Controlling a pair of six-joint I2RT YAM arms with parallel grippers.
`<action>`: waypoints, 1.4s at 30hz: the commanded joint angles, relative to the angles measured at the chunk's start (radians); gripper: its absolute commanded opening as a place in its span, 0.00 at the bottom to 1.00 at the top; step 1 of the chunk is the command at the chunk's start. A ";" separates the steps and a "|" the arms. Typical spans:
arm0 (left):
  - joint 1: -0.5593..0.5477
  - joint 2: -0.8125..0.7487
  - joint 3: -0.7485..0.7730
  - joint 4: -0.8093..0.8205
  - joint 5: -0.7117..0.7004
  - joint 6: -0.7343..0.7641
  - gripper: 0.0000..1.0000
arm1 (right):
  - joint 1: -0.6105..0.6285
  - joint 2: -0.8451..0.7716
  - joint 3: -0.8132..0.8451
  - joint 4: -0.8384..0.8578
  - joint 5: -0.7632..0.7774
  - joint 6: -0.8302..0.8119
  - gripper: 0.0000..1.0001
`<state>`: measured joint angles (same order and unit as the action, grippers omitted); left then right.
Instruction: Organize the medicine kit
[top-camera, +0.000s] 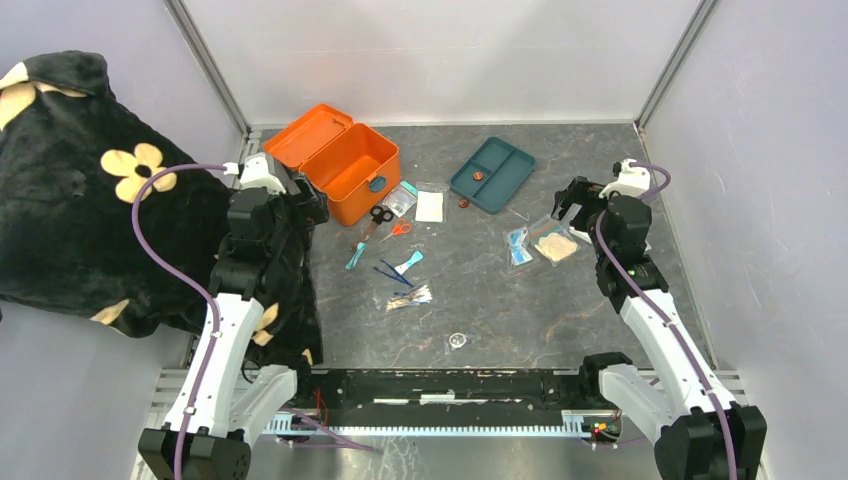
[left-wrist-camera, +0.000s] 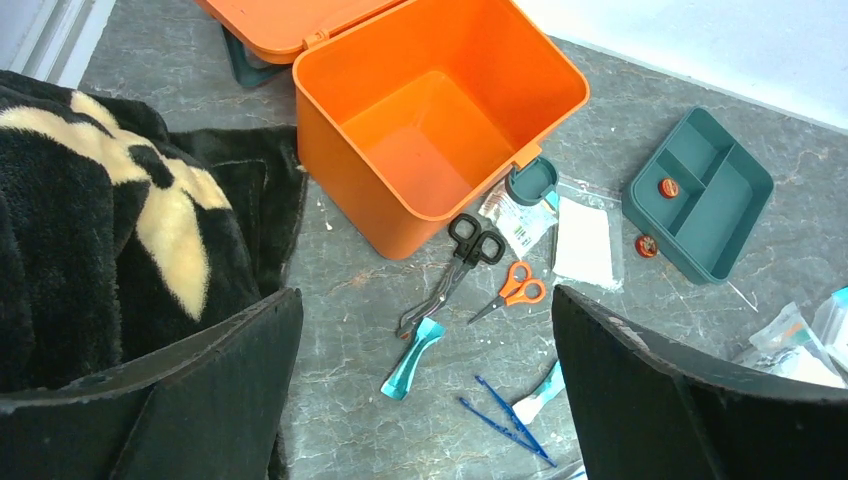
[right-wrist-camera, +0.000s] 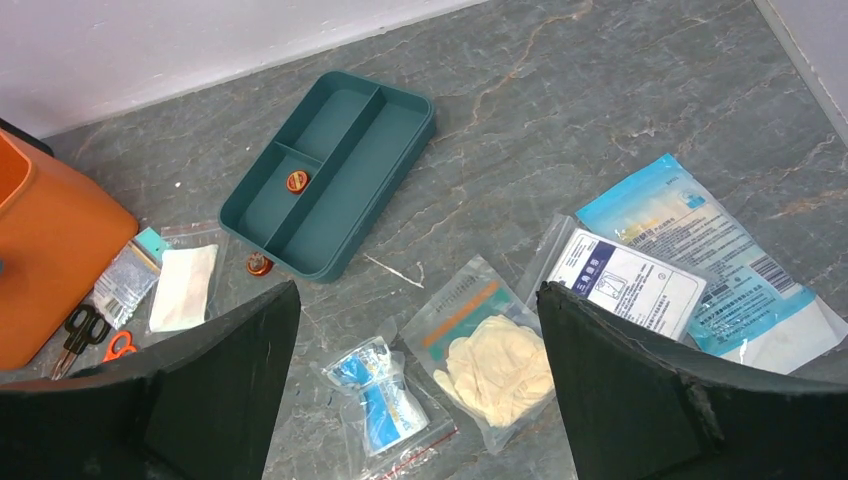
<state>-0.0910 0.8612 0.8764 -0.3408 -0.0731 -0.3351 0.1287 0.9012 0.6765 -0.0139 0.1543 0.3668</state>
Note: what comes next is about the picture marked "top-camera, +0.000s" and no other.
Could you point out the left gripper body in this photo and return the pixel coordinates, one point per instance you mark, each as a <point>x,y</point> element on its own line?
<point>310,208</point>

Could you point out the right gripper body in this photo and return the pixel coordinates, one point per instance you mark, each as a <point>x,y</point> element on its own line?
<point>587,193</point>

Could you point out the beige bandage clear bag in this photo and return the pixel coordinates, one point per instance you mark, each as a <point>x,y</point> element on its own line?
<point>549,238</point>

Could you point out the blue alcohol wipes bag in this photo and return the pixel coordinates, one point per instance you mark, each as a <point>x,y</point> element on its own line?
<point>517,246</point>

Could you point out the white gauze pad bag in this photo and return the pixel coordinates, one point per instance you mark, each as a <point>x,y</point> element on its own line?
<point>431,202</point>

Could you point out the cotton swabs clear bag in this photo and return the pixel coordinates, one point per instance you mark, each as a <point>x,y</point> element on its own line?
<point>415,297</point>

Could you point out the small items teal-header bag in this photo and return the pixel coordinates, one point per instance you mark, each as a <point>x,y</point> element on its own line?
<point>401,198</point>

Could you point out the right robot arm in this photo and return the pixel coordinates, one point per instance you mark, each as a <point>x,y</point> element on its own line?
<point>696,426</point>

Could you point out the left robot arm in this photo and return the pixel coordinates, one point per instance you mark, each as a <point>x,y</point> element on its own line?
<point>207,433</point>

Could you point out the orange medicine kit box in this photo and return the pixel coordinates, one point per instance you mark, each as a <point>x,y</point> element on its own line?
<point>351,163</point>

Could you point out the teal scissor sheath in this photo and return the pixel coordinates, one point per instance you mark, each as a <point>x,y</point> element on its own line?
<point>358,250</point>

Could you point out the teal divided tray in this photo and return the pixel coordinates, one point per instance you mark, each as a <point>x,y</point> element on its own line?
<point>504,167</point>

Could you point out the blue plastic tweezers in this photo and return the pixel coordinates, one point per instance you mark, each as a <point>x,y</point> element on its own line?
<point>391,272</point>

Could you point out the teal white tube packet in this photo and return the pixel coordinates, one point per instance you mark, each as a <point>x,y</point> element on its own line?
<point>415,257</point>

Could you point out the small round clear packet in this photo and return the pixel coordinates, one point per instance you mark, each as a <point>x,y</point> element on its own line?
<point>456,341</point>

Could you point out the black floral blanket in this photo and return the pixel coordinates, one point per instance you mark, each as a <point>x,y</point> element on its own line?
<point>73,160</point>

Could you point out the black handled scissors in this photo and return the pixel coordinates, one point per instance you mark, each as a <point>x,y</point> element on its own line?
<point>380,214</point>

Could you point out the orange handled scissors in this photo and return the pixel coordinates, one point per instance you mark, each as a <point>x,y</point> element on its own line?
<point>401,227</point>

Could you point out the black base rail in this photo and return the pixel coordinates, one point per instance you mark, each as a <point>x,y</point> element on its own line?
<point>447,398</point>

